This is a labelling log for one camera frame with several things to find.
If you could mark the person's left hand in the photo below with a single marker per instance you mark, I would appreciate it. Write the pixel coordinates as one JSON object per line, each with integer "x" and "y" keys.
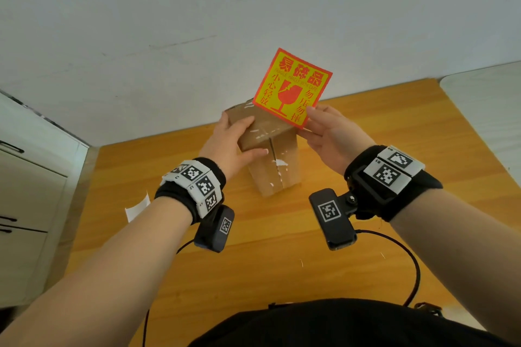
{"x": 226, "y": 147}

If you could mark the person's right hand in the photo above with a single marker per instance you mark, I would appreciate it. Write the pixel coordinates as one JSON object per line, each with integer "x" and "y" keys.
{"x": 338, "y": 143}

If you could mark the brown cardboard box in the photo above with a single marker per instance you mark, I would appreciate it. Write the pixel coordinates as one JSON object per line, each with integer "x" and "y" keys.
{"x": 276, "y": 163}

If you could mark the red yellow sticker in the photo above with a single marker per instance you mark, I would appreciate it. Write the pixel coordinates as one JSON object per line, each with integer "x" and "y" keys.
{"x": 291, "y": 86}

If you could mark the white backing paper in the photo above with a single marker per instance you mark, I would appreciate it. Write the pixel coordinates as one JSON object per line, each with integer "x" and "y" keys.
{"x": 136, "y": 209}

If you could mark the person's left forearm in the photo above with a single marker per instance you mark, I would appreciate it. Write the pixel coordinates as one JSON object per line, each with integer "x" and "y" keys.
{"x": 93, "y": 285}

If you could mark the person's right forearm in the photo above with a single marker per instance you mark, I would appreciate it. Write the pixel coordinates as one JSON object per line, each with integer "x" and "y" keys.
{"x": 468, "y": 253}

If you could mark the person's black clothing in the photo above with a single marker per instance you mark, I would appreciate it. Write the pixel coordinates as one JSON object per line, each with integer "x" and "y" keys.
{"x": 346, "y": 326}

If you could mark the black left wristband with markers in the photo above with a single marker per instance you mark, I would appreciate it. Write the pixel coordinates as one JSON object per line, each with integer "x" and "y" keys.
{"x": 195, "y": 188}

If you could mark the black wristband with markers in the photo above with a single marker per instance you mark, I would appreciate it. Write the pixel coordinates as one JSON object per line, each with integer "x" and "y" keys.
{"x": 386, "y": 180}
{"x": 195, "y": 188}

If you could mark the black right wristband with markers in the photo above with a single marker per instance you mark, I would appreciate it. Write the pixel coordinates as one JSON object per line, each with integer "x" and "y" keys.
{"x": 386, "y": 180}

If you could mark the white side table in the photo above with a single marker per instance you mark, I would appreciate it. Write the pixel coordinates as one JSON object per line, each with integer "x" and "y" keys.
{"x": 488, "y": 115}

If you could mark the cream cabinet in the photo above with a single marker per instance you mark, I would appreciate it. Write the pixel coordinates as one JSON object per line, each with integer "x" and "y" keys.
{"x": 28, "y": 204}

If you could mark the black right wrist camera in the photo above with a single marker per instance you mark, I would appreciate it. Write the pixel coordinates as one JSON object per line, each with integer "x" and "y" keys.
{"x": 331, "y": 220}

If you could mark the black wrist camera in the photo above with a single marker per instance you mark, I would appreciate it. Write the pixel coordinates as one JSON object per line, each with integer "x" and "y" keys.
{"x": 213, "y": 231}
{"x": 331, "y": 220}

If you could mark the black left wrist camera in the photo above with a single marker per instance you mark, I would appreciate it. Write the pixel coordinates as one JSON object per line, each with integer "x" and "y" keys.
{"x": 213, "y": 231}

